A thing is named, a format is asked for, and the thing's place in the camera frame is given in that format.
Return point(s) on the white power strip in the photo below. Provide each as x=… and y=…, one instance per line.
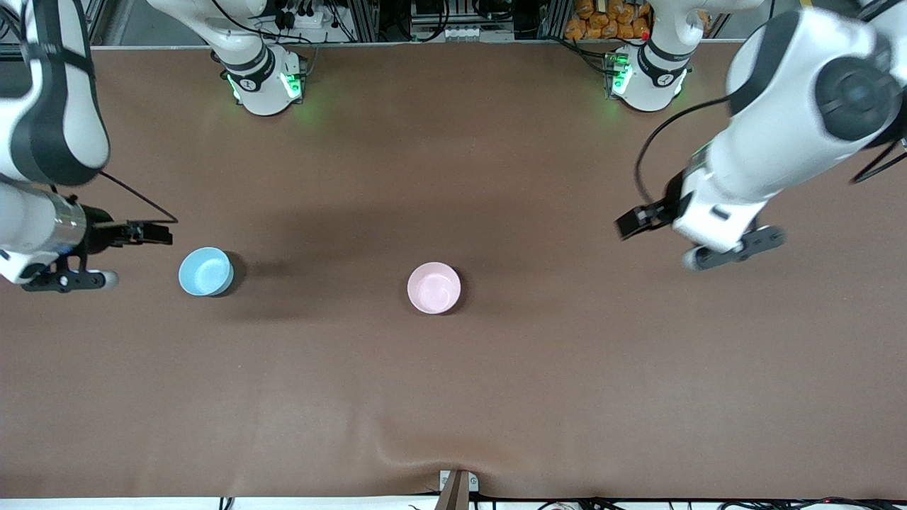
x=305, y=21

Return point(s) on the pink bowl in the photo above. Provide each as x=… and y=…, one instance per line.
x=434, y=288

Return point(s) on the aluminium frame post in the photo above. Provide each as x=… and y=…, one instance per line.
x=365, y=21

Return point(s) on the bag of orange items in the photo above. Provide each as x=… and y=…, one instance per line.
x=595, y=25

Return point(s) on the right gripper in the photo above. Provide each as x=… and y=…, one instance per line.
x=100, y=231

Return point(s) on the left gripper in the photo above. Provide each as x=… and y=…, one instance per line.
x=670, y=203

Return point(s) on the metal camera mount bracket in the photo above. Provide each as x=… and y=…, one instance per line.
x=457, y=492

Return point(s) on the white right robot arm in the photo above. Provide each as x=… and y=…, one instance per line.
x=64, y=127

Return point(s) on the brown table cover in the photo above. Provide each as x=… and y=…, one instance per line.
x=453, y=389

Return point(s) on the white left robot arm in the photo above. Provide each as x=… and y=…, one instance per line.
x=793, y=106

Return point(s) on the blue bowl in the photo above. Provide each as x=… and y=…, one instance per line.
x=205, y=273

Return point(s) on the white terminal block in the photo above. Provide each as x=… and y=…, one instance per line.
x=460, y=32

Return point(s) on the aluminium frame profile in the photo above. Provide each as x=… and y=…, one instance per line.
x=96, y=21

